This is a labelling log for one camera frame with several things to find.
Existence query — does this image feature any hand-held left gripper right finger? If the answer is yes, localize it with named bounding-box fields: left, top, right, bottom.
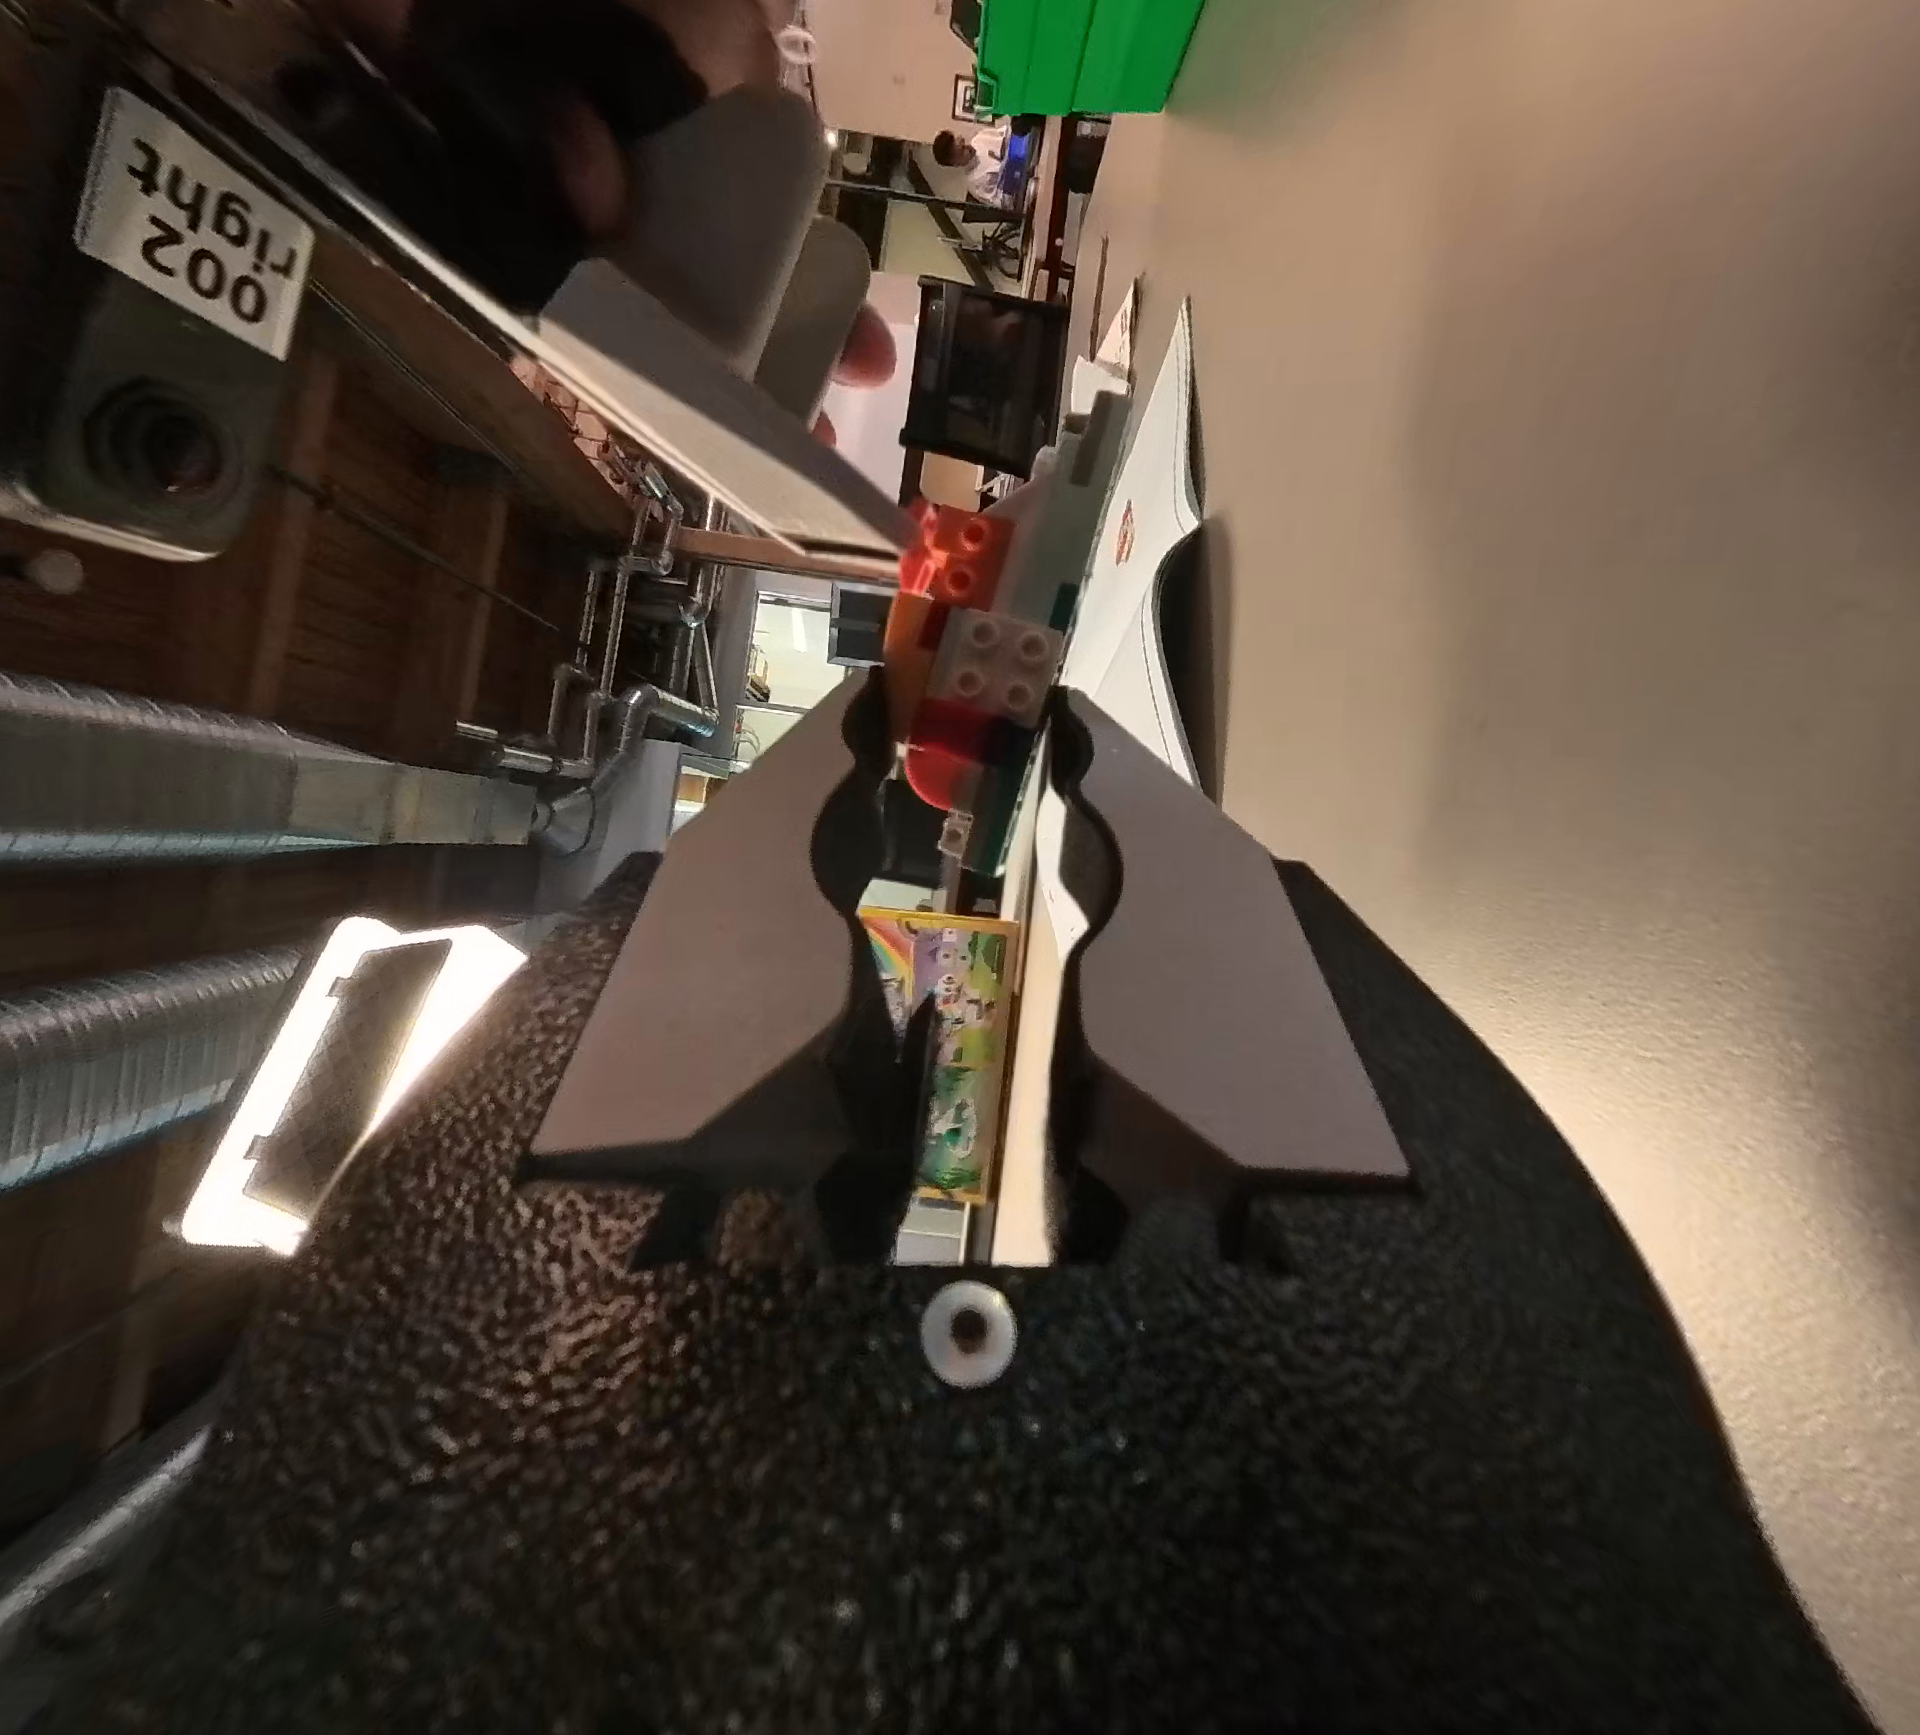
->
left=1038, top=681, right=1416, bottom=1192

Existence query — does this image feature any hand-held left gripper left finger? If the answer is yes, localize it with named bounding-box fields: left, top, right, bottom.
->
left=528, top=673, right=891, bottom=1188

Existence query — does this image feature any large silver spiral duct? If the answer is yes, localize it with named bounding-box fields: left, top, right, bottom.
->
left=0, top=947, right=307, bottom=1198
left=0, top=669, right=591, bottom=869

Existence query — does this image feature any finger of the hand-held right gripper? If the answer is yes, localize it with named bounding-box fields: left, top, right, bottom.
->
left=544, top=259, right=919, bottom=513
left=528, top=329, right=919, bottom=557

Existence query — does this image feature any multicoloured lego model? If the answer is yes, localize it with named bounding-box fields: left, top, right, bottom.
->
left=884, top=391, right=1135, bottom=873

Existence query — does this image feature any open instruction booklet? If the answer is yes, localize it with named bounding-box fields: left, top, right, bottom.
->
left=1056, top=295, right=1214, bottom=791

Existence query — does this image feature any colourful lego box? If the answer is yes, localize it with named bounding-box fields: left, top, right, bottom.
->
left=855, top=909, right=1031, bottom=1202

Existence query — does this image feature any black chair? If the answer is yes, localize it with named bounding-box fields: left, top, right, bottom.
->
left=901, top=279, right=1070, bottom=461

